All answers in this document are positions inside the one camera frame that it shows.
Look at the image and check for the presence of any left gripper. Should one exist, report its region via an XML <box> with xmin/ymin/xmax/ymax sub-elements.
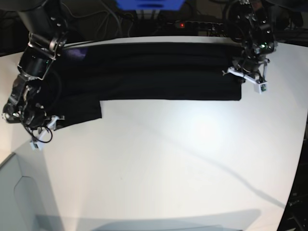
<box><xmin>222</xmin><ymin>57</ymin><xmax>270</xmax><ymax>85</ymax></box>

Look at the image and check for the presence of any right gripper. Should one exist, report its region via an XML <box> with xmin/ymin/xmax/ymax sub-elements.
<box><xmin>20</xmin><ymin>105</ymin><xmax>65</xmax><ymax>144</ymax></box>

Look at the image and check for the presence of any black T-shirt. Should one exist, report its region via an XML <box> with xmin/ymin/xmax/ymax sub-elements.
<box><xmin>36</xmin><ymin>43</ymin><xmax>242</xmax><ymax>128</ymax></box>

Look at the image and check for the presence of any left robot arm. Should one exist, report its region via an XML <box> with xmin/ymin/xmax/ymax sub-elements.
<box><xmin>222</xmin><ymin>0</ymin><xmax>277</xmax><ymax>84</ymax></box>

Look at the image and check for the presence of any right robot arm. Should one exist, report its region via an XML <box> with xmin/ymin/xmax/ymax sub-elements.
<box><xmin>0</xmin><ymin>0</ymin><xmax>68</xmax><ymax>149</ymax></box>

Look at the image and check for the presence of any black power strip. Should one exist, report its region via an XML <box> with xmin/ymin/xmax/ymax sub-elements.
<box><xmin>175</xmin><ymin>21</ymin><xmax>224</xmax><ymax>32</ymax></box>

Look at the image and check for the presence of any grey cabinet at lower left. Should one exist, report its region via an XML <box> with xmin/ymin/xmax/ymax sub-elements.
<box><xmin>0</xmin><ymin>153</ymin><xmax>53</xmax><ymax>231</ymax></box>

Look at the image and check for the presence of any blue plastic bin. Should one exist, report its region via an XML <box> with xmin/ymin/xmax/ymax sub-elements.
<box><xmin>116</xmin><ymin>0</ymin><xmax>185</xmax><ymax>11</ymax></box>

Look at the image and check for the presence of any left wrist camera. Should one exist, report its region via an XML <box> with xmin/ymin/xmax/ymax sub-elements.
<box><xmin>254</xmin><ymin>82</ymin><xmax>268</xmax><ymax>94</ymax></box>

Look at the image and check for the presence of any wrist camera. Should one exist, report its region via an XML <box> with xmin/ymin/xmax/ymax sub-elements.
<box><xmin>29</xmin><ymin>140</ymin><xmax>44</xmax><ymax>151</ymax></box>
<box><xmin>254</xmin><ymin>82</ymin><xmax>268</xmax><ymax>94</ymax></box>

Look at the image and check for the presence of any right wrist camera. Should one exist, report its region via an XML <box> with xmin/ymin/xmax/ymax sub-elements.
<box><xmin>29</xmin><ymin>140</ymin><xmax>44</xmax><ymax>151</ymax></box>

